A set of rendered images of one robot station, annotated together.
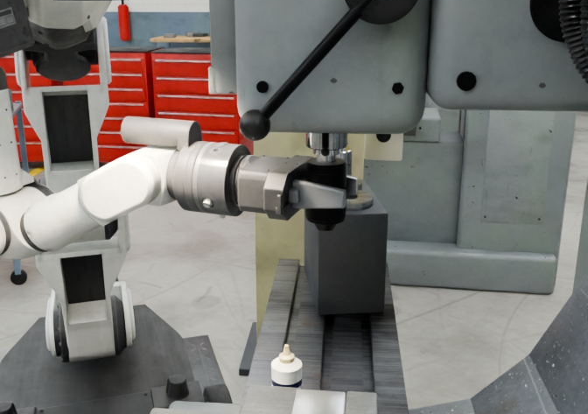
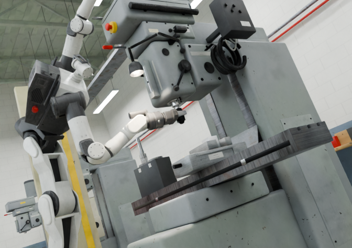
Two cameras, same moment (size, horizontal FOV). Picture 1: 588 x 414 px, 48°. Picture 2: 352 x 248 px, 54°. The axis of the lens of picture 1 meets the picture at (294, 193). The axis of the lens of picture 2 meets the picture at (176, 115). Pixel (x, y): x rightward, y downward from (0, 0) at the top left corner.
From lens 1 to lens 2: 1.46 m
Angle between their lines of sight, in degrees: 53
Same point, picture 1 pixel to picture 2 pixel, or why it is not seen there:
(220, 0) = (151, 78)
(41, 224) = (113, 143)
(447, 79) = (199, 79)
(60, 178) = (58, 184)
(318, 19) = (176, 73)
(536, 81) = (210, 78)
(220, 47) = (153, 87)
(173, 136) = (143, 111)
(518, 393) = not seen: hidden behind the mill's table
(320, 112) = (182, 88)
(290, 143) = not seen: hidden behind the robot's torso
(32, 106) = (46, 159)
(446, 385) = not seen: outside the picture
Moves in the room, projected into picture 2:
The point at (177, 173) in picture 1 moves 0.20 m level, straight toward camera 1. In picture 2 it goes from (150, 116) to (179, 98)
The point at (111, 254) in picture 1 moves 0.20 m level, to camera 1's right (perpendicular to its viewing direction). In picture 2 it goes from (77, 215) to (109, 206)
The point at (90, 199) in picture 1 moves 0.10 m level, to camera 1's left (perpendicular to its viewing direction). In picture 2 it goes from (131, 127) to (113, 129)
